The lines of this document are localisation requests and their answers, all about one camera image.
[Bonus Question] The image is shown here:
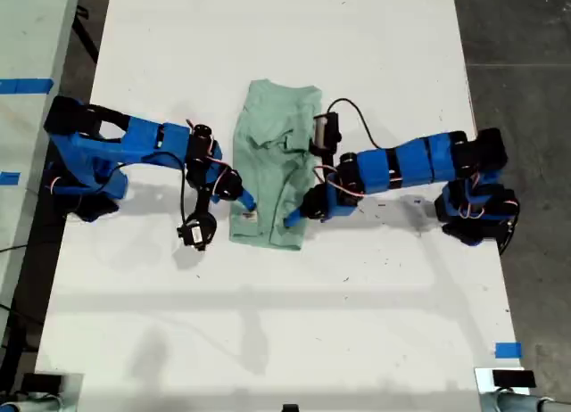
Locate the pale green T-shirt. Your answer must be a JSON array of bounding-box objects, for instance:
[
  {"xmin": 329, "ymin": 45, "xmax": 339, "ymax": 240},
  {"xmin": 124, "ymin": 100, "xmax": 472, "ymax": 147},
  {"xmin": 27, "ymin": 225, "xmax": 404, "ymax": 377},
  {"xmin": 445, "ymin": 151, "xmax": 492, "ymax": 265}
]
[{"xmin": 228, "ymin": 78, "xmax": 323, "ymax": 252}]

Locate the long blue tape strip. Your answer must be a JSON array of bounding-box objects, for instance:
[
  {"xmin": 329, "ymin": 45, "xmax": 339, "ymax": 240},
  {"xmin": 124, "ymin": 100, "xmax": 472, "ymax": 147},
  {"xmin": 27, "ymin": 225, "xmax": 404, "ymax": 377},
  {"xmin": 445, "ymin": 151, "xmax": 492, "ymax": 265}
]
[{"xmin": 0, "ymin": 78, "xmax": 54, "ymax": 95}]

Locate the blue tape rectangle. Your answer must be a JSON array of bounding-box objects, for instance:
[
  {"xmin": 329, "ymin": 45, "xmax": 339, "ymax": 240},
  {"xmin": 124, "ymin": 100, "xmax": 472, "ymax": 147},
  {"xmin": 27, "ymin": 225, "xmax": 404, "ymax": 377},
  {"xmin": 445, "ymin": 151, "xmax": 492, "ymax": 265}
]
[{"xmin": 494, "ymin": 342, "xmax": 523, "ymax": 359}]

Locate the white metal plate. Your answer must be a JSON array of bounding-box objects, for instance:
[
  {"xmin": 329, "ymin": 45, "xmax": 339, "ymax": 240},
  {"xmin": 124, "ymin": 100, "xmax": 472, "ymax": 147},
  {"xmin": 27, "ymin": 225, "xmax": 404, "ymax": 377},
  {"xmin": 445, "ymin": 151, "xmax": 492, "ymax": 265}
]
[{"xmin": 474, "ymin": 367, "xmax": 532, "ymax": 398}]

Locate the pale grey side table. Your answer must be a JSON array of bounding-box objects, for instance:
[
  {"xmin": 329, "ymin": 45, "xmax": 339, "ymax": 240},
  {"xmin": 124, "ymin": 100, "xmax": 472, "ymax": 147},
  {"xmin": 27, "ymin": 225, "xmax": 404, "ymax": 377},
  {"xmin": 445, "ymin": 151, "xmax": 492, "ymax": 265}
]
[{"xmin": 0, "ymin": 0, "xmax": 83, "ymax": 306}]

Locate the grey metal plate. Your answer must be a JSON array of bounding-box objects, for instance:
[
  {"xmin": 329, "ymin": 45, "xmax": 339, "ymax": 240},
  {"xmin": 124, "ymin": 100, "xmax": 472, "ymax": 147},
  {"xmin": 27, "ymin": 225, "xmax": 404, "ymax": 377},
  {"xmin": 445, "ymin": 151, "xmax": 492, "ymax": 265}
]
[{"xmin": 17, "ymin": 372, "xmax": 85, "ymax": 412}]

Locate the small black box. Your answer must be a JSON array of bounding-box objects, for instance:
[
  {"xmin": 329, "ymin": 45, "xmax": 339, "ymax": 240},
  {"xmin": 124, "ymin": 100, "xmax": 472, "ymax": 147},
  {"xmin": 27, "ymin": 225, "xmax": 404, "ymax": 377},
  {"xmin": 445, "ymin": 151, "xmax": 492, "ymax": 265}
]
[
  {"xmin": 21, "ymin": 373, "xmax": 63, "ymax": 393},
  {"xmin": 492, "ymin": 369, "xmax": 536, "ymax": 387}
]

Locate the grey metal tube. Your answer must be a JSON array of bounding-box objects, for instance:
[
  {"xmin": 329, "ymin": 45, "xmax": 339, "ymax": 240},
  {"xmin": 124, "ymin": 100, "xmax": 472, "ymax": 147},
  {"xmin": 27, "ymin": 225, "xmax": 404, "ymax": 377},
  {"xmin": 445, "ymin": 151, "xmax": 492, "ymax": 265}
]
[
  {"xmin": 0, "ymin": 396, "xmax": 63, "ymax": 412},
  {"xmin": 479, "ymin": 390, "xmax": 571, "ymax": 412}
]

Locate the black camera cable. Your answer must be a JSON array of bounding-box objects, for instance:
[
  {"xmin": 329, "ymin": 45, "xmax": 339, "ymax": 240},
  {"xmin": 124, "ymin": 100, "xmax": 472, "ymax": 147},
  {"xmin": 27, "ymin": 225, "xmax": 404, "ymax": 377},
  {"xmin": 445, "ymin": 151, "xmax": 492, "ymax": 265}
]
[
  {"xmin": 326, "ymin": 97, "xmax": 383, "ymax": 150},
  {"xmin": 91, "ymin": 161, "xmax": 188, "ymax": 230}
]

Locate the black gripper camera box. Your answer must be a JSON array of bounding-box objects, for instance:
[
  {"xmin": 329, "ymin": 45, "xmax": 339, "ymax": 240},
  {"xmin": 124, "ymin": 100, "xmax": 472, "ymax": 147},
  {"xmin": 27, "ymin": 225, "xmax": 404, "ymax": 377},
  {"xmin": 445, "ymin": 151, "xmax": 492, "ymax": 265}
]
[
  {"xmin": 176, "ymin": 210, "xmax": 219, "ymax": 252},
  {"xmin": 308, "ymin": 111, "xmax": 343, "ymax": 157}
]

